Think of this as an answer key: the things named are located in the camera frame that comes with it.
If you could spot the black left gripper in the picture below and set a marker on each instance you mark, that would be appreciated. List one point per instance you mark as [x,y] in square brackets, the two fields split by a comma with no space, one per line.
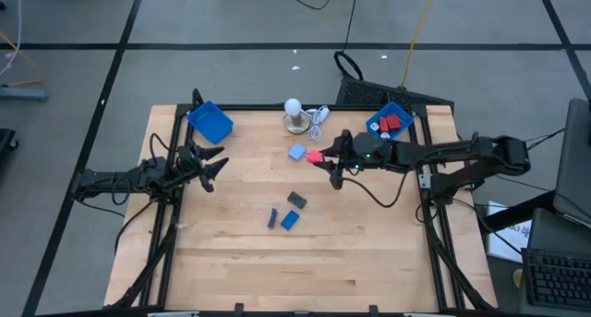
[189,160]

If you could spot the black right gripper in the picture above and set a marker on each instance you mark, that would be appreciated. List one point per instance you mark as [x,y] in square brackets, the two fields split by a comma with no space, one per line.
[346,153]

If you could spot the pink power adapter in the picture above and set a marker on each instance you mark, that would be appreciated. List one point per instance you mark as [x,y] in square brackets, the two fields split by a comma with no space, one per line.
[314,157]

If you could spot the light blue power adapter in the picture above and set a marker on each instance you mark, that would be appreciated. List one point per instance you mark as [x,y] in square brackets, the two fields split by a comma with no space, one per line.
[297,151]

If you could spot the black power adapter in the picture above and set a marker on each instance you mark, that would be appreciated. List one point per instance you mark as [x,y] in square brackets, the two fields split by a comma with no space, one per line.
[297,200]

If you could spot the royal blue power adapter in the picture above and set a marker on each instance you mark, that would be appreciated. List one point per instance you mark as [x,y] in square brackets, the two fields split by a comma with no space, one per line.
[290,220]

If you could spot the navy blue power adapter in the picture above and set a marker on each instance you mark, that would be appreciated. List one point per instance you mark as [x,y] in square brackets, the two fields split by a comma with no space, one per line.
[272,218]

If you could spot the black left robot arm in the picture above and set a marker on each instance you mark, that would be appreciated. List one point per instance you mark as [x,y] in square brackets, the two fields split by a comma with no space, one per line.
[106,180]

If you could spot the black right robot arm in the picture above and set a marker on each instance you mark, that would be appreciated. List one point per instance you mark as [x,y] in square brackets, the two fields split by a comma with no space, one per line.
[443,150]

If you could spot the blue plastic basket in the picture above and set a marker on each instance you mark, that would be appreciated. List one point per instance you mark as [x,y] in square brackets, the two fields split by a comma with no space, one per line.
[392,108]
[210,123]

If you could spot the brass desk lamp white bulb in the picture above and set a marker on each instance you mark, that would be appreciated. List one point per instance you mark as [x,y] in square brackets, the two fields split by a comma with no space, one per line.
[295,120]

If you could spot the black mesh panel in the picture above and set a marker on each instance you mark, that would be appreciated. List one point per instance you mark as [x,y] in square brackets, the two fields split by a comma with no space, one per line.
[369,93]

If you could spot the white paper sheet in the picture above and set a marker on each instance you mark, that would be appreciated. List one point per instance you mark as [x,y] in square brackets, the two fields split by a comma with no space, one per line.
[508,240]

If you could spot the grey metal floor base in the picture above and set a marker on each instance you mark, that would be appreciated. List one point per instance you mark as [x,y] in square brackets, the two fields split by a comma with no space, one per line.
[23,93]

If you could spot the large flat screen monitor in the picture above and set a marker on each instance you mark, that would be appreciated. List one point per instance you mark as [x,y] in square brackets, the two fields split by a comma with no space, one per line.
[575,160]

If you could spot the black laptop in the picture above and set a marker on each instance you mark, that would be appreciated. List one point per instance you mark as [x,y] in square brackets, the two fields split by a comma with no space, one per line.
[558,280]

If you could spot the silver aluminium bracket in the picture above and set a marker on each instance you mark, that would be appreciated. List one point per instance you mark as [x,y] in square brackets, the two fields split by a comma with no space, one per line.
[424,180]

